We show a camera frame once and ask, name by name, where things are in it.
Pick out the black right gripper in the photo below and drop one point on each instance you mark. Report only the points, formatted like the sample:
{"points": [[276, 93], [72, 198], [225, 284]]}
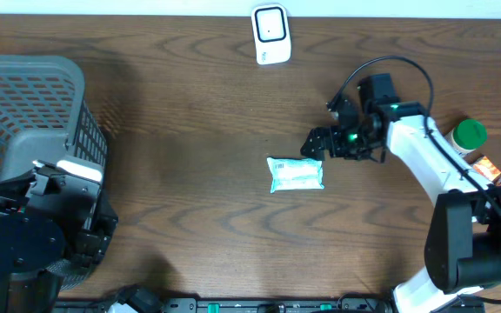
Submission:
{"points": [[335, 149]]}

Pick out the white teal wipes pack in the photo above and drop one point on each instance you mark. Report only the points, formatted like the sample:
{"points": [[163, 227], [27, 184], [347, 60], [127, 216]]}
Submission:
{"points": [[295, 174]]}

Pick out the green lid jar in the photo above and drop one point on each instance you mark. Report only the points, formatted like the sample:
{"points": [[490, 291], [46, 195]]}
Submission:
{"points": [[467, 136]]}

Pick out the orange snack packet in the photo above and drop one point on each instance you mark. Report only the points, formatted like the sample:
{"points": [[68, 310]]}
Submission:
{"points": [[485, 167]]}

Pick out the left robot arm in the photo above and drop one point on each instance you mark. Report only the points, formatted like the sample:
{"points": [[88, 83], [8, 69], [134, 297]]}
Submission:
{"points": [[56, 225]]}

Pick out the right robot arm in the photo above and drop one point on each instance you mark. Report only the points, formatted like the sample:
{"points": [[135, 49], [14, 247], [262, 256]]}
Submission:
{"points": [[462, 253]]}

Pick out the white barcode scanner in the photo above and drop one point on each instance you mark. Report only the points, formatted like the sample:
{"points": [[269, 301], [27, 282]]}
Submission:
{"points": [[271, 33]]}

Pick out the grey plastic basket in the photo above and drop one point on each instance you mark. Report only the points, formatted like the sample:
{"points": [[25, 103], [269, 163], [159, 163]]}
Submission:
{"points": [[43, 115]]}

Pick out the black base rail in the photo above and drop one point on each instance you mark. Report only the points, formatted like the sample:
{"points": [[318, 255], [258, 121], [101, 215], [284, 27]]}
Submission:
{"points": [[138, 299]]}

